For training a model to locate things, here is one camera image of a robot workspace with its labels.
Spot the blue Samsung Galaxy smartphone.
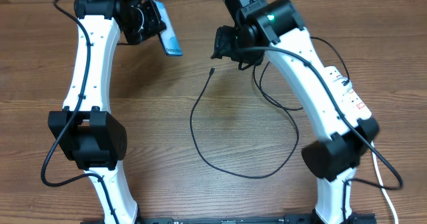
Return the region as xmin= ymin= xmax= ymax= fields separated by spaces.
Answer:
xmin=154 ymin=1 xmax=183 ymax=57

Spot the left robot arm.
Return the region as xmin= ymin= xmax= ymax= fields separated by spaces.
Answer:
xmin=48 ymin=0 xmax=182 ymax=223

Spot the white power strip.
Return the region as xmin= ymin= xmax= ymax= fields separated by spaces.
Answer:
xmin=324 ymin=66 xmax=372 ymax=125

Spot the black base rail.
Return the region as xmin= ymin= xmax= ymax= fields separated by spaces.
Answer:
xmin=79 ymin=213 xmax=378 ymax=224

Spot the black USB-C charging cable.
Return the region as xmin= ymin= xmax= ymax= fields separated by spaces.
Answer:
xmin=189 ymin=36 xmax=351 ymax=179

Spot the white power strip cord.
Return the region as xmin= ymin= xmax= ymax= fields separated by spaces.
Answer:
xmin=370 ymin=140 xmax=400 ymax=224

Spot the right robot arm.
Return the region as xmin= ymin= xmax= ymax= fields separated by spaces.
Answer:
xmin=213 ymin=0 xmax=379 ymax=223

